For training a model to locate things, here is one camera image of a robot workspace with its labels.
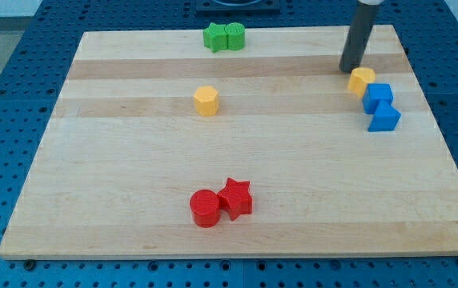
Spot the yellow heart block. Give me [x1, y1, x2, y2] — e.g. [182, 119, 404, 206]
[348, 67, 376, 98]

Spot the blue cube block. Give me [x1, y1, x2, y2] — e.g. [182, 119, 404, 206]
[362, 83, 394, 114]

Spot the red star block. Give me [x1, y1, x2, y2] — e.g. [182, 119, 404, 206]
[217, 178, 253, 221]

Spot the blue triangle block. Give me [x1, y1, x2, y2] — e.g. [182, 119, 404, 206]
[368, 101, 401, 132]

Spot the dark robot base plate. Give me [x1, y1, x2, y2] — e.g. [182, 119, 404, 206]
[194, 0, 281, 14]

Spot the green circle block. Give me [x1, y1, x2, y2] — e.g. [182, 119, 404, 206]
[225, 22, 245, 50]

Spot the wooden board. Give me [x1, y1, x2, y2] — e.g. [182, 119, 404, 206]
[0, 25, 458, 260]

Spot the yellow hexagon block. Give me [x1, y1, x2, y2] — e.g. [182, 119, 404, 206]
[194, 86, 219, 117]

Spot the green star block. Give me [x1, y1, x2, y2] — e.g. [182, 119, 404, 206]
[203, 22, 227, 53]

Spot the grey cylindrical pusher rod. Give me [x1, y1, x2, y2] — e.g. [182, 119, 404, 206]
[339, 0, 383, 74]

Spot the red circle block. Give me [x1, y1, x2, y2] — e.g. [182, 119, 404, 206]
[189, 190, 221, 228]

